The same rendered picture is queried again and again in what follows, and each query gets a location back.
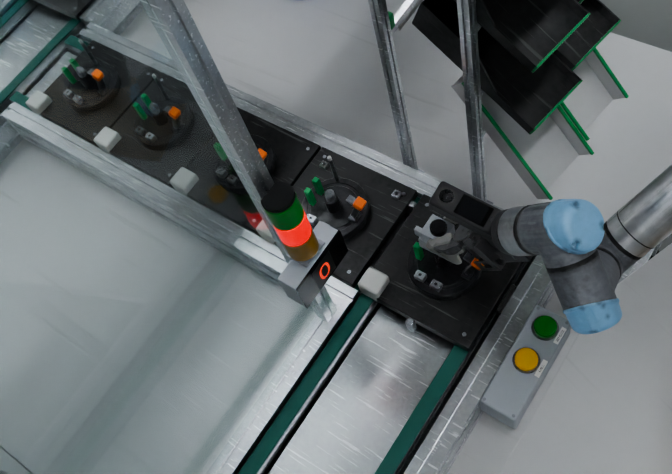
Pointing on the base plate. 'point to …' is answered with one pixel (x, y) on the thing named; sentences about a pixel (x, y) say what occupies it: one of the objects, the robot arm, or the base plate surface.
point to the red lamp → (296, 233)
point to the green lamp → (287, 217)
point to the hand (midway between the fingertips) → (436, 230)
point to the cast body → (436, 227)
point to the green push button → (545, 326)
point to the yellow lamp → (304, 249)
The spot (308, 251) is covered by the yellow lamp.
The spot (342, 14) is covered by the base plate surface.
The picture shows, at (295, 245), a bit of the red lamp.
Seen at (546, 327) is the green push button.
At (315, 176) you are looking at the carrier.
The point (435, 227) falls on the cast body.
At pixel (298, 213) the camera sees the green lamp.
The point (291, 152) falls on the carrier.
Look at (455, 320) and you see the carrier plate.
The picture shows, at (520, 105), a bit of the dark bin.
